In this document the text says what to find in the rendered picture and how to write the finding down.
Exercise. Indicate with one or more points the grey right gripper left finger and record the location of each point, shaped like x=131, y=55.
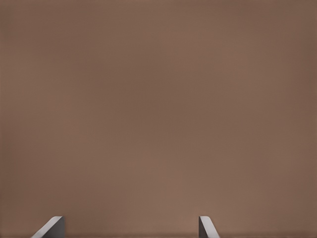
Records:
x=55, y=228

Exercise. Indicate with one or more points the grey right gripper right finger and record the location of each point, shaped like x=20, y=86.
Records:
x=206, y=228

